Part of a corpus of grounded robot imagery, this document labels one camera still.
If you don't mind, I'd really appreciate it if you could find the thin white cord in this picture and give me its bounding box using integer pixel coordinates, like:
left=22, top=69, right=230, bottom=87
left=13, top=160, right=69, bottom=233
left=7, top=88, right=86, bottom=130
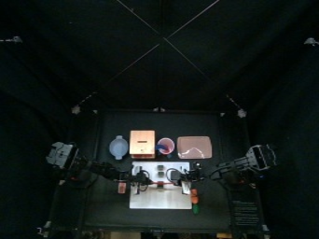
left=75, top=0, right=220, bottom=107
left=114, top=0, right=242, bottom=110

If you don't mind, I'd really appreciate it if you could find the pink square tray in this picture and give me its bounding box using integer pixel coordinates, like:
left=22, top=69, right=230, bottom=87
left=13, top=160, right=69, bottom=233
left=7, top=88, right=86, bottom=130
left=176, top=135, right=214, bottom=161

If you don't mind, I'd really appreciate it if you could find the wooden box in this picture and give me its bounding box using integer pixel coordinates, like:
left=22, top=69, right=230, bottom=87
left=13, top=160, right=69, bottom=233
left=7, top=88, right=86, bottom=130
left=128, top=130, right=157, bottom=160

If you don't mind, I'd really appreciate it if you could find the pale blue bowl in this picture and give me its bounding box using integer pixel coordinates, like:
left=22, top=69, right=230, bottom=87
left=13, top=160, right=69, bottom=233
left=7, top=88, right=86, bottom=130
left=108, top=134, right=130, bottom=161

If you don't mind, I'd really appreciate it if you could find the orange toy vegetable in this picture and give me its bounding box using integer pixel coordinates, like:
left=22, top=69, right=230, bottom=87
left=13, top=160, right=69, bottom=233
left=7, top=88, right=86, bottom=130
left=189, top=188, right=200, bottom=205

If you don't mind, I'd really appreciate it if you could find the red plastic cup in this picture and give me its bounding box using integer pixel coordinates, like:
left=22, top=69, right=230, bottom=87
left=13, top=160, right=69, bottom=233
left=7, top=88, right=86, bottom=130
left=156, top=137, right=177, bottom=157

